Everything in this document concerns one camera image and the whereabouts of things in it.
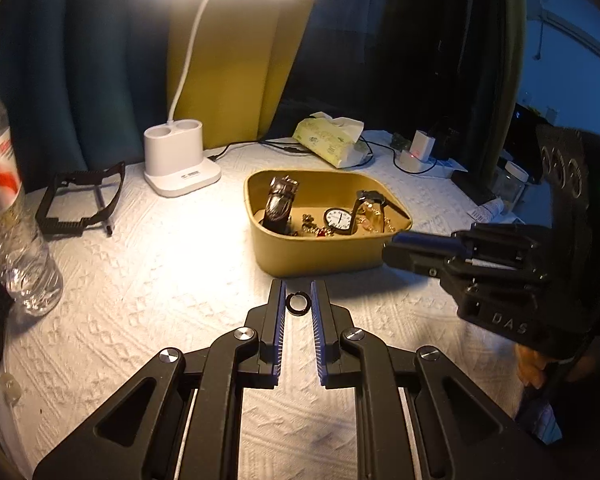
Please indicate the clear plastic water bottle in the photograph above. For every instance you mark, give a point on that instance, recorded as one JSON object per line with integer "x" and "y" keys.
{"x": 10, "y": 220}

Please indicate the black band watch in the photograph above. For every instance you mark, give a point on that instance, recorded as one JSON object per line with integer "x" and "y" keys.
{"x": 372, "y": 210}

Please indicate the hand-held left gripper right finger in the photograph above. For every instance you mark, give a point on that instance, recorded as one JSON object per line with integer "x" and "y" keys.
{"x": 319, "y": 340}

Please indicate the person's right hand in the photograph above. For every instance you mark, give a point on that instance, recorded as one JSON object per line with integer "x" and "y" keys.
{"x": 532, "y": 365}

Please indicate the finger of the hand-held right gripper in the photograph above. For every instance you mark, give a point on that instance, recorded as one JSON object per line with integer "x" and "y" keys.
{"x": 415, "y": 260}
{"x": 425, "y": 241}

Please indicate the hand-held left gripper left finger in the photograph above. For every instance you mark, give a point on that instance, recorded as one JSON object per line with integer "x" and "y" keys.
{"x": 279, "y": 340}

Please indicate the white dial watch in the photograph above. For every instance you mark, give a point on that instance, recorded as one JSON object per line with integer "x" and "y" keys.
{"x": 338, "y": 219}

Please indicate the yellow tissue pack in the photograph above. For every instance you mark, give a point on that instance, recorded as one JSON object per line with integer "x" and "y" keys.
{"x": 327, "y": 140}

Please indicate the white power strip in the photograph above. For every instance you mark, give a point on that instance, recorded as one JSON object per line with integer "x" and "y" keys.
{"x": 432, "y": 167}

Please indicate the black adapter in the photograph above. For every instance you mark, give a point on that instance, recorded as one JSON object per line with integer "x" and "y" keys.
{"x": 399, "y": 141}

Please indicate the clear jar with white lid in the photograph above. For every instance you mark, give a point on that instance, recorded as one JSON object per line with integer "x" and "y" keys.
{"x": 514, "y": 185}

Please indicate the tan paper box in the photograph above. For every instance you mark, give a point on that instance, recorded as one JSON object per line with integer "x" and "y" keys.
{"x": 300, "y": 255}

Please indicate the blue curtain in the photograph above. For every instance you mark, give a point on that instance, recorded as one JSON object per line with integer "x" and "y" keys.
{"x": 80, "y": 60}

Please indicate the white tube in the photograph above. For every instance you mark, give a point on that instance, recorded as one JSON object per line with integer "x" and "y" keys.
{"x": 489, "y": 209}

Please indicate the white desk lamp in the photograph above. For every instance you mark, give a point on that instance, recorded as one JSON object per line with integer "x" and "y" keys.
{"x": 180, "y": 160}

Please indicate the black plastic frame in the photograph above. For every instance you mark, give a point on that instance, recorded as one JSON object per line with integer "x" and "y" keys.
{"x": 62, "y": 225}

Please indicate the black monitor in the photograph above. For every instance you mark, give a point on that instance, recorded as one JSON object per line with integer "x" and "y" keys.
{"x": 527, "y": 140}

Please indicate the dark curtain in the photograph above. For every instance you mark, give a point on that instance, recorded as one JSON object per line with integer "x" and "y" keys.
{"x": 405, "y": 50}

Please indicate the yellow curtain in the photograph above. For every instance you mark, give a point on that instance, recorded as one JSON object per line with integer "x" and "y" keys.
{"x": 240, "y": 70}

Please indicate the black pen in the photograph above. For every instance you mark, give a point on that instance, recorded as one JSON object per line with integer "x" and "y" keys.
{"x": 104, "y": 212}

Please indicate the white charger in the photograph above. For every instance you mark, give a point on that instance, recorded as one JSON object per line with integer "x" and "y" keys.
{"x": 422, "y": 145}

